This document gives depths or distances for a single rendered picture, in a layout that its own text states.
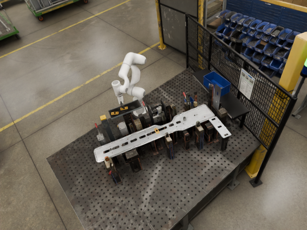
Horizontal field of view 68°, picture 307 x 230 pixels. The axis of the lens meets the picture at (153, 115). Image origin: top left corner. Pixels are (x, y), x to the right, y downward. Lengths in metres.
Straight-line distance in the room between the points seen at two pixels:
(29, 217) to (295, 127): 4.04
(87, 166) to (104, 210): 0.58
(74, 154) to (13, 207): 1.33
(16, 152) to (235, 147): 3.49
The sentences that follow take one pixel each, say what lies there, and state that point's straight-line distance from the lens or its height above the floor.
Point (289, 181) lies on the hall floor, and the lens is 3.54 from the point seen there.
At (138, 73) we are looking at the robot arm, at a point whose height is 1.38.
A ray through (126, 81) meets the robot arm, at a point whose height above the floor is 1.54.
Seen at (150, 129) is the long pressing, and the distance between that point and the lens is 2.53.
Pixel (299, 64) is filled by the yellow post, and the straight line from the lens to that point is 2.12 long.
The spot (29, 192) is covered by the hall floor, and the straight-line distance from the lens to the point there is 3.94.
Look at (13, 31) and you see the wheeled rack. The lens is 7.90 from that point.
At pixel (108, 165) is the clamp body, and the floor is 1.06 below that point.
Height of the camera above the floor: 2.97
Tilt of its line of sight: 48 degrees down
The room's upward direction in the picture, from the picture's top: 11 degrees counter-clockwise
